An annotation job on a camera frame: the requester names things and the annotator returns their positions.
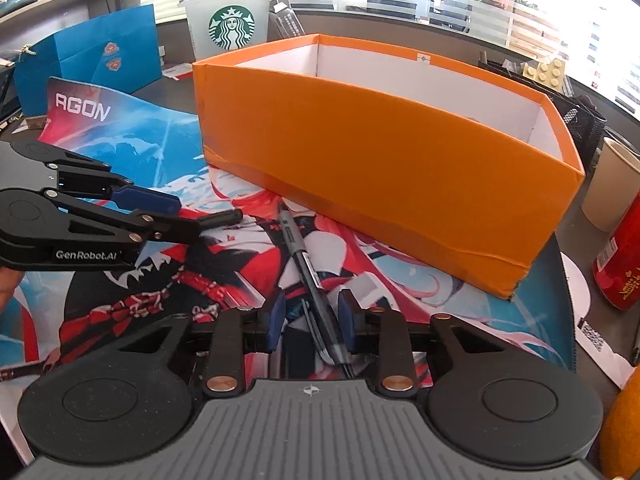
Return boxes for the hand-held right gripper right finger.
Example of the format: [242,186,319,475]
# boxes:
[337,289,521,395]

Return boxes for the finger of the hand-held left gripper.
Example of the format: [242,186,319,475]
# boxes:
[9,139,182,215]
[46,188,202,244]

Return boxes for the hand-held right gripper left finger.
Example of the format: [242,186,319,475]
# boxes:
[106,290,287,397]

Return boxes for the black marker pen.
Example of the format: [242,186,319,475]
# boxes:
[277,204,357,377]

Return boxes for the orange cardboard box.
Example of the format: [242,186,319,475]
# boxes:
[192,33,586,302]

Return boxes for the person's left hand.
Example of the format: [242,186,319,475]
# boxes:
[0,267,24,312]

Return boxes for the printed mouse mat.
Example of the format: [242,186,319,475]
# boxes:
[0,77,577,463]

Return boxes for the small red white card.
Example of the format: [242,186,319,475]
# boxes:
[162,62,196,81]

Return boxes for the blue paper bag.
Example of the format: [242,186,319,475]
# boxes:
[12,3,164,119]

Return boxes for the clear cup with green logo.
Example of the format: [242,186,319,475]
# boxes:
[178,0,274,61]

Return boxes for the open grey white carton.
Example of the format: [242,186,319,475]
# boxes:
[267,0,306,42]

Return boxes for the white printed paper sheet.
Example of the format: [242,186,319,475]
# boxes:
[559,252,637,392]

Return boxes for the red printed can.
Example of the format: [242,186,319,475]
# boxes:
[592,199,640,312]

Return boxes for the orange round object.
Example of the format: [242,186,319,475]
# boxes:
[599,367,640,480]

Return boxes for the brown paper cup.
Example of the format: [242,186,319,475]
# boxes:
[581,137,640,234]

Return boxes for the black mesh desk organizer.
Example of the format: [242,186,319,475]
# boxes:
[477,57,609,172]

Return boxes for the beige building brick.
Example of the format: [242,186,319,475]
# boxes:
[519,58,566,92]

